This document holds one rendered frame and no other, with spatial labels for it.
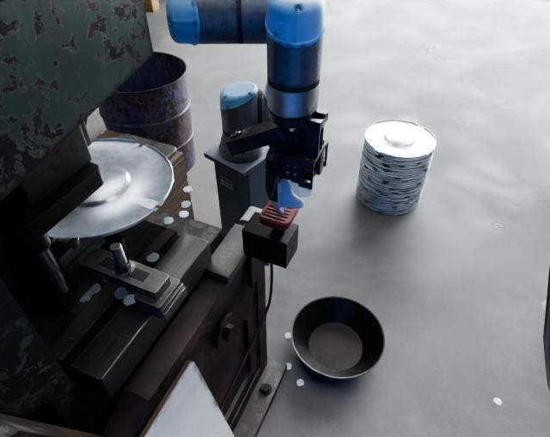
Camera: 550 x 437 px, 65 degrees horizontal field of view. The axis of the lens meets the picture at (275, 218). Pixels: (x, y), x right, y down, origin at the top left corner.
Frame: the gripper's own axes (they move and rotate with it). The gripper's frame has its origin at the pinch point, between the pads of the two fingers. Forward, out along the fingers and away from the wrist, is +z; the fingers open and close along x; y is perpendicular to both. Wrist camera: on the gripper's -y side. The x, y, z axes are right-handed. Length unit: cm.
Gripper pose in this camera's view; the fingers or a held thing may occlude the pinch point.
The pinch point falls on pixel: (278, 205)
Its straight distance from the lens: 78.1
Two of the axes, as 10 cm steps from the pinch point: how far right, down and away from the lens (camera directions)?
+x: 4.1, -6.2, 6.7
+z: 0.0, 7.3, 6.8
